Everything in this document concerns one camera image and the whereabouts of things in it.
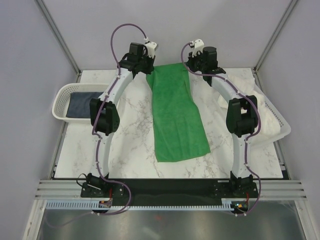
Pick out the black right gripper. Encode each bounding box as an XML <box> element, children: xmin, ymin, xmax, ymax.
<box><xmin>187</xmin><ymin>49</ymin><xmax>207</xmax><ymax>73</ymax></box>

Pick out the white slotted cable duct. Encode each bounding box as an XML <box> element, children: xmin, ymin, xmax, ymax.
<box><xmin>45</xmin><ymin>198</ymin><xmax>249</xmax><ymax>211</ymax></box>

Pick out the white perforated basket right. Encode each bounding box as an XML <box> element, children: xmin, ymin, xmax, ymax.
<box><xmin>251</xmin><ymin>84</ymin><xmax>291</xmax><ymax>148</ymax></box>

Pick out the white perforated basket left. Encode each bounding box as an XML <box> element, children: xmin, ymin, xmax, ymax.
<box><xmin>51</xmin><ymin>83</ymin><xmax>108</xmax><ymax>124</ymax></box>

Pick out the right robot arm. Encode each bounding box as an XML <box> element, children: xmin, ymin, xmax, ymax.
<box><xmin>180</xmin><ymin>41</ymin><xmax>261</xmax><ymax>197</ymax></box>

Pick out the dark blue towel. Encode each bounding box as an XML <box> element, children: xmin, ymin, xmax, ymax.
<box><xmin>66</xmin><ymin>92</ymin><xmax>102</xmax><ymax>119</ymax></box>

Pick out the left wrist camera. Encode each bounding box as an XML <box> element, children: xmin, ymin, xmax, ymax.
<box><xmin>144</xmin><ymin>37</ymin><xmax>158</xmax><ymax>59</ymax></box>

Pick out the white fluffy towel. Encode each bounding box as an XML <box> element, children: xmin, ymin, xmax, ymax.
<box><xmin>217</xmin><ymin>74</ymin><xmax>281</xmax><ymax>137</ymax></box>

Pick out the white perforated basket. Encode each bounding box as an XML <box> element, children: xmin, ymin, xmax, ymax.
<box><xmin>251</xmin><ymin>84</ymin><xmax>291</xmax><ymax>148</ymax></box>
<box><xmin>51</xmin><ymin>83</ymin><xmax>108</xmax><ymax>124</ymax></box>

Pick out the right aluminium frame post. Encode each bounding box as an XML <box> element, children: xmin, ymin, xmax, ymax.
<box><xmin>252</xmin><ymin>0</ymin><xmax>301</xmax><ymax>75</ymax></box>

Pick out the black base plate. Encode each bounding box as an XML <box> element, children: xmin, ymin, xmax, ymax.
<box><xmin>80</xmin><ymin>176</ymin><xmax>258</xmax><ymax>206</ymax></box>

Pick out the left aluminium frame post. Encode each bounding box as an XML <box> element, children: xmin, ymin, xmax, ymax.
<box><xmin>34</xmin><ymin>0</ymin><xmax>82</xmax><ymax>76</ymax></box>

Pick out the aluminium front rail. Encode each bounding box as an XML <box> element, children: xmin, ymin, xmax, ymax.
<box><xmin>35</xmin><ymin>179</ymin><xmax>307</xmax><ymax>201</ymax></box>

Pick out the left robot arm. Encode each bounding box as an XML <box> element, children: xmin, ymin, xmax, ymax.
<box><xmin>89</xmin><ymin>41</ymin><xmax>158</xmax><ymax>178</ymax></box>

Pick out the green towel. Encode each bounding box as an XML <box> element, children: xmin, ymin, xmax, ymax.
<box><xmin>146</xmin><ymin>63</ymin><xmax>210</xmax><ymax>163</ymax></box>

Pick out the aluminium frame post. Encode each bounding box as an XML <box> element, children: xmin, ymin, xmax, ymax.
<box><xmin>252</xmin><ymin>0</ymin><xmax>301</xmax><ymax>75</ymax></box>
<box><xmin>34</xmin><ymin>0</ymin><xmax>82</xmax><ymax>76</ymax></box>

